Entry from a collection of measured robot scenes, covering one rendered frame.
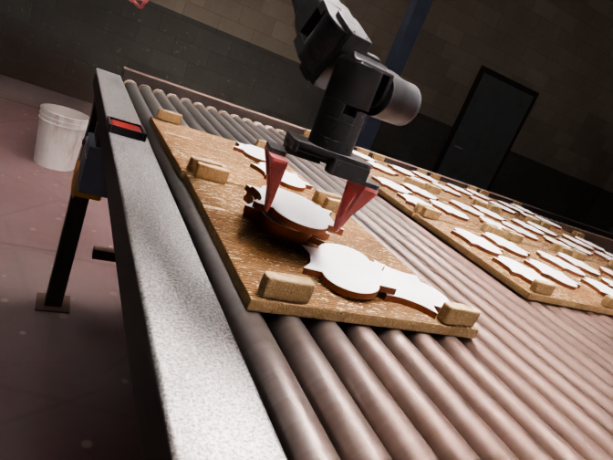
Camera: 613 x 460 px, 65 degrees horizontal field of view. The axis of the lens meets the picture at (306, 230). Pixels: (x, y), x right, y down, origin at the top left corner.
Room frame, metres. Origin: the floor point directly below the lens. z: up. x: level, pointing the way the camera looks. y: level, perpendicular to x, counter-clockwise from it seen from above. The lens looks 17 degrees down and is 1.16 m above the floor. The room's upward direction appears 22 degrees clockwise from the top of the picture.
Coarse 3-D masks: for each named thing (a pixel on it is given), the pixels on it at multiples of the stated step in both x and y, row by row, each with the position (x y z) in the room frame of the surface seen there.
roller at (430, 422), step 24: (168, 96) 1.76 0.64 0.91; (192, 120) 1.43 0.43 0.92; (360, 336) 0.52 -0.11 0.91; (384, 360) 0.48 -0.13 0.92; (384, 384) 0.46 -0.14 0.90; (408, 384) 0.45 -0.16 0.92; (408, 408) 0.42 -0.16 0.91; (432, 408) 0.42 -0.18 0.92; (432, 432) 0.39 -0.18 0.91; (456, 432) 0.40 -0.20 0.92; (456, 456) 0.37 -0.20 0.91
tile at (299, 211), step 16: (256, 192) 0.66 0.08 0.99; (288, 192) 0.72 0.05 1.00; (256, 208) 0.60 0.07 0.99; (272, 208) 0.61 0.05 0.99; (288, 208) 0.63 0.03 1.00; (304, 208) 0.66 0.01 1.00; (320, 208) 0.70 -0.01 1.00; (288, 224) 0.58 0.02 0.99; (304, 224) 0.59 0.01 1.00; (320, 224) 0.62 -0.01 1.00
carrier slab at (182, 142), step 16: (160, 128) 1.08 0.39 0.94; (176, 128) 1.15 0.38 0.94; (176, 144) 0.99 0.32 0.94; (192, 144) 1.05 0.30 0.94; (208, 144) 1.11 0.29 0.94; (224, 144) 1.19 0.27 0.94; (176, 160) 0.87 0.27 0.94; (224, 160) 1.02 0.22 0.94; (240, 160) 1.09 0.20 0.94; (240, 176) 0.94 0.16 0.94; (256, 176) 0.99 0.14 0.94; (304, 192) 1.03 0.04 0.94
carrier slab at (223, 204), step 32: (192, 192) 0.75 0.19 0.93; (224, 192) 0.79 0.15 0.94; (224, 224) 0.64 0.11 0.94; (256, 224) 0.70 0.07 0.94; (352, 224) 0.93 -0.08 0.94; (224, 256) 0.55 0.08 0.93; (256, 256) 0.57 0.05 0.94; (288, 256) 0.62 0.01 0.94; (384, 256) 0.80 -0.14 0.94; (256, 288) 0.49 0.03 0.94; (320, 288) 0.56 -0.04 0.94; (352, 320) 0.53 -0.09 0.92; (384, 320) 0.55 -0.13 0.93; (416, 320) 0.58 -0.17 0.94
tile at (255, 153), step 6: (240, 144) 1.21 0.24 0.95; (246, 144) 1.25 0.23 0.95; (234, 150) 1.16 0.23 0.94; (240, 150) 1.17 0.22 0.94; (246, 150) 1.18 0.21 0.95; (252, 150) 1.20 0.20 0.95; (258, 150) 1.24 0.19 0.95; (264, 150) 1.27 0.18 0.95; (246, 156) 1.14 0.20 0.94; (252, 156) 1.14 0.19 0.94; (258, 156) 1.16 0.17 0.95; (264, 156) 1.18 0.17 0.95
